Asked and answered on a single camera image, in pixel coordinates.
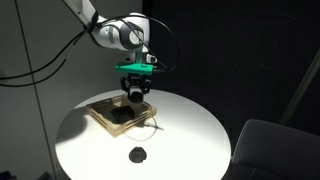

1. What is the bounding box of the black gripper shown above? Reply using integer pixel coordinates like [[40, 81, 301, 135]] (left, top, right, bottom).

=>
[[120, 74, 152, 99]]

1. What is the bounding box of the grey chair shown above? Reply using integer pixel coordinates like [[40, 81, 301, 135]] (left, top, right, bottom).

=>
[[222, 119, 320, 180]]

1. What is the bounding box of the black angular block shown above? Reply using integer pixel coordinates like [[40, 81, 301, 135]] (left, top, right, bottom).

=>
[[111, 106, 135, 124]]

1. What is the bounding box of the white round table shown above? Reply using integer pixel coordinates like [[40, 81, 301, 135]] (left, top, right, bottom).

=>
[[55, 90, 231, 180]]

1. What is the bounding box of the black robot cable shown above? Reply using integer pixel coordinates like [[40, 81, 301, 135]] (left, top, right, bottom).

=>
[[0, 13, 181, 88]]

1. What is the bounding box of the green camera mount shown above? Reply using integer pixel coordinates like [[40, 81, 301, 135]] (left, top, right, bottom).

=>
[[115, 62, 153, 75]]

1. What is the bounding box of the black cup-shaped object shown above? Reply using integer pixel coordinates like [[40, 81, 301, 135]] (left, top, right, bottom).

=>
[[129, 91, 143, 103]]

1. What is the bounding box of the black round base object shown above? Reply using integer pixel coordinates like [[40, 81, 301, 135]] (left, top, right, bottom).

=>
[[129, 147, 147, 163]]

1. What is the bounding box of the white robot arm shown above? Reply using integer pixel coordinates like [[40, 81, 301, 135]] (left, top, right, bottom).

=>
[[62, 0, 157, 103]]

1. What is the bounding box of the light wooden crate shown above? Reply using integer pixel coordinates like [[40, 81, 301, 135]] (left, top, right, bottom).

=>
[[86, 94, 157, 138]]

